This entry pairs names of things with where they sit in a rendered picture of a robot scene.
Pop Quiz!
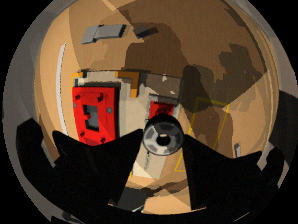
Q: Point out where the yellow rectangular outline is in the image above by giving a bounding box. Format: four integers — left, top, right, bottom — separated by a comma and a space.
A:
173, 96, 229, 172

